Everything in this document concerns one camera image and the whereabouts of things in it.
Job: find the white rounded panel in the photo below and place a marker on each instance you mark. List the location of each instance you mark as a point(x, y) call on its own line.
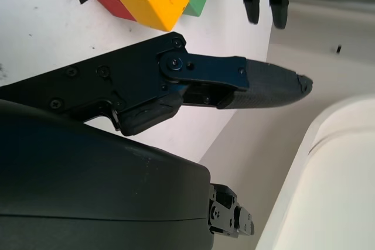
point(331, 179)

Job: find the small dark wall fixture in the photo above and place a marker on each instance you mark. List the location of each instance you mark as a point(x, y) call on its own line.
point(339, 49)

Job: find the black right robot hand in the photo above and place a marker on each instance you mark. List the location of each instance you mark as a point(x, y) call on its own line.
point(88, 179)

